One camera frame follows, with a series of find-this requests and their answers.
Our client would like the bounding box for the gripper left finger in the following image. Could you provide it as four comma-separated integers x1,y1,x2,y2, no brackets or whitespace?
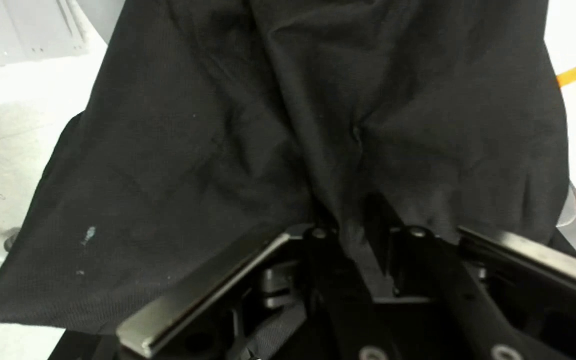
116,225,302,358

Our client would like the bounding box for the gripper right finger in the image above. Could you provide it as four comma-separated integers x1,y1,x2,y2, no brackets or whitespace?
459,225,576,279

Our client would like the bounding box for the black clothing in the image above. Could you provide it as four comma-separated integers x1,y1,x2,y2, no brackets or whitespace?
0,0,568,333

